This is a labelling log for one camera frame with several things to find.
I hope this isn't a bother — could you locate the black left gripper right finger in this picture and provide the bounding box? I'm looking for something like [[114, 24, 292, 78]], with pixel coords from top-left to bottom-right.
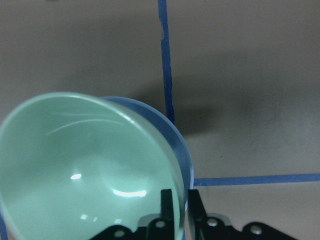
[[187, 189, 294, 240]]

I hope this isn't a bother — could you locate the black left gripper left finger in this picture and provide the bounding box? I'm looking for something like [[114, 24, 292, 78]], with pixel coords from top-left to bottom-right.
[[92, 189, 174, 240]]

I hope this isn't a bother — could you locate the green bowl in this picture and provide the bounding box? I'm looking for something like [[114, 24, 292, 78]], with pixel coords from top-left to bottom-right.
[[0, 91, 187, 240]]

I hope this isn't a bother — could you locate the blue bowl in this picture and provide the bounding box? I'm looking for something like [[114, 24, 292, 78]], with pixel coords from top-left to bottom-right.
[[0, 96, 195, 240]]

